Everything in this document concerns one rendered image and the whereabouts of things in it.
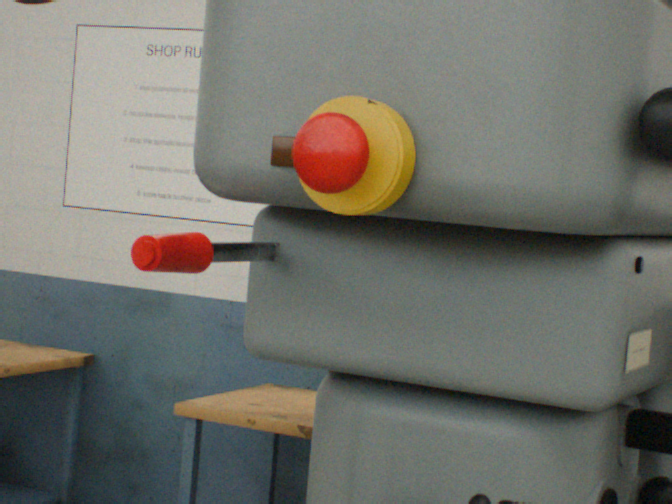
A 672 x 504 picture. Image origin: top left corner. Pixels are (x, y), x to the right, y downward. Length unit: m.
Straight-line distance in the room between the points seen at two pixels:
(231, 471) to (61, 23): 2.21
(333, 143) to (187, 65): 5.34
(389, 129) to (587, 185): 0.10
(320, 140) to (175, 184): 5.32
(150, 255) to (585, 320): 0.24
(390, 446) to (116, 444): 5.38
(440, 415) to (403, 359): 0.05
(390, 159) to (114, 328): 5.50
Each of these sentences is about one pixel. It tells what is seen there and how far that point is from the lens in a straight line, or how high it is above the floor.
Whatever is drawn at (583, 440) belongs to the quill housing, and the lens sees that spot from 0.82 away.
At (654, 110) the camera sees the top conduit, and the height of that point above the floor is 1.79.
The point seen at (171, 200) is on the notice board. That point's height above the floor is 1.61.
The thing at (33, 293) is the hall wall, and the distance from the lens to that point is 6.40.
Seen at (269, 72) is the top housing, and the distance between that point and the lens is 0.72.
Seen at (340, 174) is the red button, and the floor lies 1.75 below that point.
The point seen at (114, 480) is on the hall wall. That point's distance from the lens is 6.22.
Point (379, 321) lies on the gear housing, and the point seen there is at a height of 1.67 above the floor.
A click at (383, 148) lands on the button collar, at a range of 0.66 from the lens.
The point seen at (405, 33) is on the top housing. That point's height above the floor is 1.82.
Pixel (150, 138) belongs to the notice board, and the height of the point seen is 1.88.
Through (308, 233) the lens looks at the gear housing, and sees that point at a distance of 0.81.
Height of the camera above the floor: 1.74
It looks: 3 degrees down
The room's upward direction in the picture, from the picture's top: 5 degrees clockwise
